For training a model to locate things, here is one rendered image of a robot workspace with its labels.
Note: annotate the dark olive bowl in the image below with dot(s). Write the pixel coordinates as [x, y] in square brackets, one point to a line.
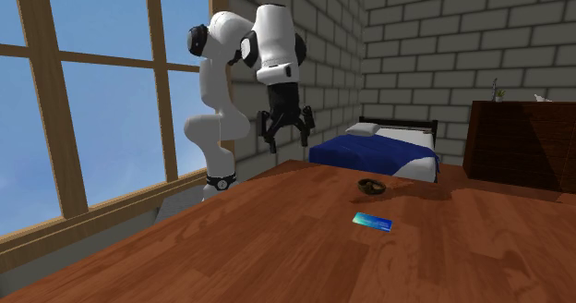
[371, 186]

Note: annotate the wooden framed window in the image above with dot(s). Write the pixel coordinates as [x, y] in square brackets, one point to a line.
[90, 113]

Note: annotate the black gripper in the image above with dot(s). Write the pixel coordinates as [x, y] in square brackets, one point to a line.
[282, 98]

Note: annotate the bed with blue blanket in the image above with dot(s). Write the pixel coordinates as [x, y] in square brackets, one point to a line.
[373, 153]

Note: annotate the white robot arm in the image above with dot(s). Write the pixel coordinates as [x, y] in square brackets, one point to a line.
[219, 99]

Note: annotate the blue teal card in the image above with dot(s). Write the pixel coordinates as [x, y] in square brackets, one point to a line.
[372, 221]

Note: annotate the dark wooden dresser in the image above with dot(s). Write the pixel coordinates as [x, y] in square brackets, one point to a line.
[517, 144]

